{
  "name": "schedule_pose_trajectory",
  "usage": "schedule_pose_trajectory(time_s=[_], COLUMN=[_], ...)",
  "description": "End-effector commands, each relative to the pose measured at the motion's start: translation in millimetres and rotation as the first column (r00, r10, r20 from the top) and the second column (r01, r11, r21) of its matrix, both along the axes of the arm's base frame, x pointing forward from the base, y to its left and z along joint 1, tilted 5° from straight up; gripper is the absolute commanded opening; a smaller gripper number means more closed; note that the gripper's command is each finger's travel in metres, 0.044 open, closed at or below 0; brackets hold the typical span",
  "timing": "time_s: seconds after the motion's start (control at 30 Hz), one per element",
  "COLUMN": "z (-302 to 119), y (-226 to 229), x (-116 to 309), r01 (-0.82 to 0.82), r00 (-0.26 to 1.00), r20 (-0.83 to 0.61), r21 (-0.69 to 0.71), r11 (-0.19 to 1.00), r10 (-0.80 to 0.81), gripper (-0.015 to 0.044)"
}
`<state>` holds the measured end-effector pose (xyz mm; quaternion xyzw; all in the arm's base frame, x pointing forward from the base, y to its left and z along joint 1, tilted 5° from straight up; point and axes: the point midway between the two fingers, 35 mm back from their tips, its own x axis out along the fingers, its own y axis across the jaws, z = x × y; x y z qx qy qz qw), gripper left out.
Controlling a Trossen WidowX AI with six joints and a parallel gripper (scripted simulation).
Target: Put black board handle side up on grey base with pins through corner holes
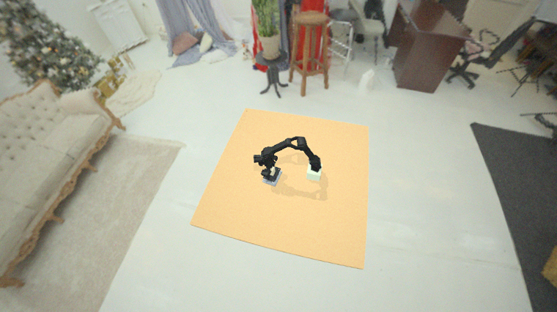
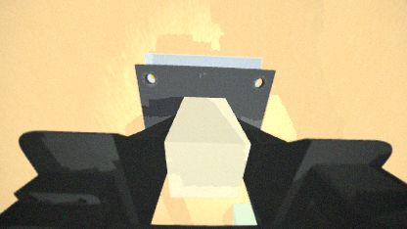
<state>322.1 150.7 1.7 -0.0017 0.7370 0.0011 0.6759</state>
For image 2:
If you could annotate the black board with cream square handle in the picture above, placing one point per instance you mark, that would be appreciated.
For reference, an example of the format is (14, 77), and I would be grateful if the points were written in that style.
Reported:
(206, 149)

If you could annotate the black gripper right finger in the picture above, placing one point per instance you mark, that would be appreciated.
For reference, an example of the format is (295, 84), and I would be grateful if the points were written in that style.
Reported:
(276, 168)

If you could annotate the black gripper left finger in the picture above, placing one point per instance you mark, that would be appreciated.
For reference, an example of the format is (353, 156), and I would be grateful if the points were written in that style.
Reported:
(136, 162)

